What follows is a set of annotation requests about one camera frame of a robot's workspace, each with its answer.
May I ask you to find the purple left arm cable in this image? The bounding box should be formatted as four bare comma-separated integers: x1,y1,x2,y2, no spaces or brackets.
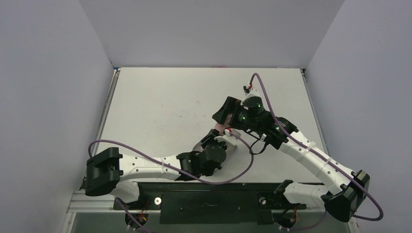
88,130,254,233

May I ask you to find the pink folding umbrella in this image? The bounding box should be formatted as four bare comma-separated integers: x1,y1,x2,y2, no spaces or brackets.
214,114,232,134

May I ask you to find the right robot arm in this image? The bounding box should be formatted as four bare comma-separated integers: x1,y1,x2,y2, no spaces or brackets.
212,97,370,222

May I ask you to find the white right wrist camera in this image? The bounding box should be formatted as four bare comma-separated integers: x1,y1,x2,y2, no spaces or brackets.
242,84,260,102

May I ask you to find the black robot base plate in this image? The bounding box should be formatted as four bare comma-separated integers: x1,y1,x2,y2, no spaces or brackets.
108,182,310,224

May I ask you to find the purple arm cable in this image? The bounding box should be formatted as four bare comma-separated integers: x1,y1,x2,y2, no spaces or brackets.
251,73,384,231
88,130,254,233

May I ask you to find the grey umbrella sleeve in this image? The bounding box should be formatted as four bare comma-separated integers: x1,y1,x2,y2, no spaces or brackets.
192,135,237,165

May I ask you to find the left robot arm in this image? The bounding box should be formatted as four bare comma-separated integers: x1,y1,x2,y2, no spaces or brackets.
85,129,237,203

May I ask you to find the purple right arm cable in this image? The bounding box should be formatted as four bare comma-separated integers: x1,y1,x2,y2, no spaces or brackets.
251,73,384,231

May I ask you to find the aluminium table frame rail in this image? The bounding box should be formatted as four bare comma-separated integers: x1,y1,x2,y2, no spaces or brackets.
60,67,124,233

